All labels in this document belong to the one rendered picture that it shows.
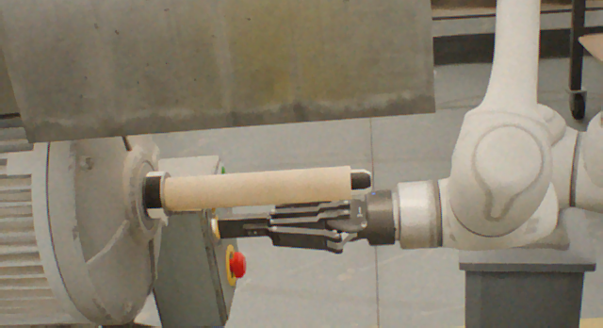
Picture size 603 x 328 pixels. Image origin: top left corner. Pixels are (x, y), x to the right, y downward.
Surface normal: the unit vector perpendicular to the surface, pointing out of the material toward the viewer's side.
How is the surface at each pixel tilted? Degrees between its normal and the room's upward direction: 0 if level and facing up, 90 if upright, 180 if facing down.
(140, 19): 90
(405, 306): 0
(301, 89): 90
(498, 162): 54
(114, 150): 83
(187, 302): 90
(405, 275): 0
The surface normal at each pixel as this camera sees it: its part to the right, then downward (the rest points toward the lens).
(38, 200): -0.11, -0.06
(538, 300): -0.20, 0.46
